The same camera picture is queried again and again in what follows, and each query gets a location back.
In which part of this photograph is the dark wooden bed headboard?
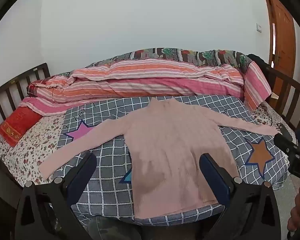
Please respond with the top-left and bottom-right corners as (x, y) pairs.
(0, 62), (51, 140)

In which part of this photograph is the pink orange striped quilt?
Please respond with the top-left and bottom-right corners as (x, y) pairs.
(19, 56), (272, 117)

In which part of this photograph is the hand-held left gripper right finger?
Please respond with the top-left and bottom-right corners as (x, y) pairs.
(199, 153), (282, 240)

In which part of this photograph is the small-flower print bed sheet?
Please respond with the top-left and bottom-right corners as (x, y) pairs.
(0, 100), (294, 188)

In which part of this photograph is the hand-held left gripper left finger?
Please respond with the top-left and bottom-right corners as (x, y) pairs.
(14, 151), (98, 240)

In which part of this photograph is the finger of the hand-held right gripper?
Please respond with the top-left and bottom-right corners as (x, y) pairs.
(274, 133), (298, 154)

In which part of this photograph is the red towel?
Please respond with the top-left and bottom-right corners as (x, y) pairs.
(0, 106), (43, 147)

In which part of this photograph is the dark wooden bed frame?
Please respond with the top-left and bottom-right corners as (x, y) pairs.
(247, 54), (300, 140)

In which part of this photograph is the grey checked blanket with stars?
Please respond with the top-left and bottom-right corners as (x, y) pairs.
(49, 94), (289, 228)

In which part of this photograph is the pink knit sweater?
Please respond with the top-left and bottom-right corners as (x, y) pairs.
(38, 97), (279, 221)

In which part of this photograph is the floral patchwork blanket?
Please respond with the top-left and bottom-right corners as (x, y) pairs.
(85, 47), (253, 74)

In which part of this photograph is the brown wooden door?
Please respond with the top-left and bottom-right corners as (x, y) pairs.
(261, 0), (297, 108)

